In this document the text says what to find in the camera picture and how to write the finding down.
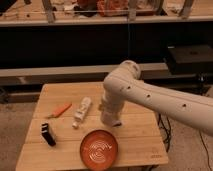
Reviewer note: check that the black box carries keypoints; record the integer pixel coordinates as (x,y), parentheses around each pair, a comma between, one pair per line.
(197,59)

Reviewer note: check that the white plastic bottle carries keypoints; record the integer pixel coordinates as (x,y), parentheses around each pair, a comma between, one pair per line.
(81,112)

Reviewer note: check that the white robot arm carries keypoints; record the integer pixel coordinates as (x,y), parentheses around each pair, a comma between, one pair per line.
(124,84)

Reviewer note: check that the blue eraser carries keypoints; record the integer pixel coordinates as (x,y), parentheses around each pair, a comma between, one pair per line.
(117,124)

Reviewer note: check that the black stapler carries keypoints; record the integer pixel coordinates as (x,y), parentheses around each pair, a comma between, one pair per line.
(46,134)

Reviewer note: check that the wooden table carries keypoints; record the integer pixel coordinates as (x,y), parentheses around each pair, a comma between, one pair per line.
(139,139)

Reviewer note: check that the orange carrot toy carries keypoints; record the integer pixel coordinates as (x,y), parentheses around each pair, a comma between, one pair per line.
(59,110)

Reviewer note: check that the orange ribbed plate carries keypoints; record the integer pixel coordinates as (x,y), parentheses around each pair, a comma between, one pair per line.
(98,150)

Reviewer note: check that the red cluttered items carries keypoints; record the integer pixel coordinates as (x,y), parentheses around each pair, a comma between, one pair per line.
(104,8)

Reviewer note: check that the long shelf bench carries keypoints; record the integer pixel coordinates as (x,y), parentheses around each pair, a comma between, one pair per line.
(61,12)

